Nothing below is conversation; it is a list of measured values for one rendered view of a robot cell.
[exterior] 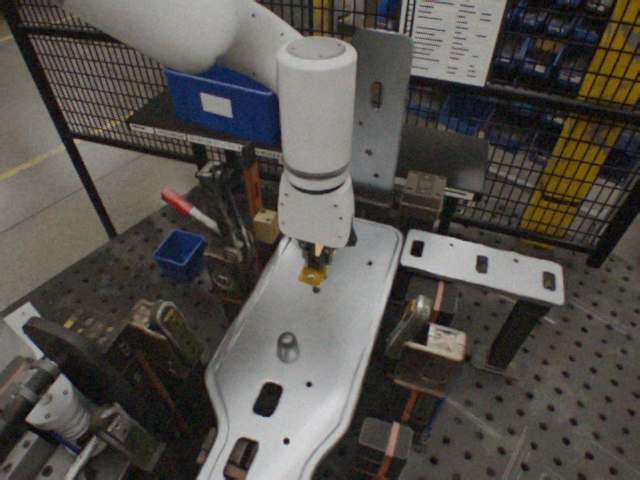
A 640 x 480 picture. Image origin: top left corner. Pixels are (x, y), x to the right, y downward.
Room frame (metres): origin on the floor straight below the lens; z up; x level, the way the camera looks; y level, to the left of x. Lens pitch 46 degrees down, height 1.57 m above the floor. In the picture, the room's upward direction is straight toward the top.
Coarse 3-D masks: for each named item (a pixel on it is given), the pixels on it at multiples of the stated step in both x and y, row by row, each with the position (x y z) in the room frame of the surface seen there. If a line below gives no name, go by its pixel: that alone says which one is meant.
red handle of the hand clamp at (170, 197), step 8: (160, 192) 0.52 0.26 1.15; (168, 192) 0.52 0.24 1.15; (168, 200) 0.51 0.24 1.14; (176, 200) 0.51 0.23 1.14; (184, 200) 0.52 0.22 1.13; (176, 208) 0.50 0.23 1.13; (184, 208) 0.50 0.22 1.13; (192, 208) 0.51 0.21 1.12; (192, 216) 0.50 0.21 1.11; (200, 216) 0.50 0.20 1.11; (200, 224) 0.49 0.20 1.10; (208, 224) 0.49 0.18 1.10; (216, 224) 0.50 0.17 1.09; (216, 232) 0.49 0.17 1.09; (240, 240) 0.49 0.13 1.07; (240, 248) 0.47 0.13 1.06
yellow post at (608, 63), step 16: (624, 0) 0.88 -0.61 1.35; (624, 16) 0.85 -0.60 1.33; (608, 32) 0.89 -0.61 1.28; (624, 32) 0.83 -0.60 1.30; (624, 48) 0.83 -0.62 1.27; (592, 64) 0.91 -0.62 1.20; (608, 64) 0.84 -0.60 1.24; (624, 64) 0.83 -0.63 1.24; (592, 80) 0.86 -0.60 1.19; (624, 80) 0.82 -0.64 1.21; (592, 96) 0.84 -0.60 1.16; (608, 96) 0.83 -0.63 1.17; (624, 96) 0.82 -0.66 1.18; (576, 128) 0.84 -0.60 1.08; (592, 128) 0.83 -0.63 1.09; (608, 128) 0.82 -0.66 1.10; (560, 144) 0.89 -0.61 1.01; (576, 144) 0.83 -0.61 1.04; (592, 144) 0.82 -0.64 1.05; (608, 144) 0.81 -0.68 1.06; (560, 160) 0.84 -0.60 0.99; (592, 160) 0.82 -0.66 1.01; (544, 176) 0.90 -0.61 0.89; (576, 176) 0.82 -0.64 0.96; (592, 176) 0.81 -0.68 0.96; (544, 192) 0.84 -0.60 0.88; (560, 192) 0.83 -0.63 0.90; (528, 208) 0.91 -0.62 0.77; (560, 208) 0.82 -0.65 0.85; (576, 208) 0.81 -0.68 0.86; (560, 224) 0.81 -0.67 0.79; (528, 240) 0.83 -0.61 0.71
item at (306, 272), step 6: (318, 246) 0.47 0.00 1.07; (318, 252) 0.46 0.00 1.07; (312, 258) 0.44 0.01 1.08; (318, 258) 0.44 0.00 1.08; (312, 264) 0.43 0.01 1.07; (318, 264) 0.43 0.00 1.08; (306, 270) 0.42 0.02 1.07; (312, 270) 0.42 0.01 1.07; (318, 270) 0.42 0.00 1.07; (324, 270) 0.42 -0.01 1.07; (300, 276) 0.41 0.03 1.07; (306, 276) 0.41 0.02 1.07; (312, 276) 0.41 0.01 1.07; (318, 276) 0.41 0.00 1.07; (324, 276) 0.41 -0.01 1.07; (306, 282) 0.40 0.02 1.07; (312, 282) 0.40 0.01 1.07; (318, 282) 0.40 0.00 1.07
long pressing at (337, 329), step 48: (288, 240) 0.55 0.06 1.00; (384, 240) 0.55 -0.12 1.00; (288, 288) 0.44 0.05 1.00; (336, 288) 0.44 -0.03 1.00; (384, 288) 0.44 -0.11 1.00; (240, 336) 0.34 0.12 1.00; (336, 336) 0.35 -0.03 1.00; (240, 384) 0.27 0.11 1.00; (288, 384) 0.27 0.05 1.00; (336, 384) 0.27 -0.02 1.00; (240, 432) 0.20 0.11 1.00; (288, 432) 0.20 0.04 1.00; (336, 432) 0.20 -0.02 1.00
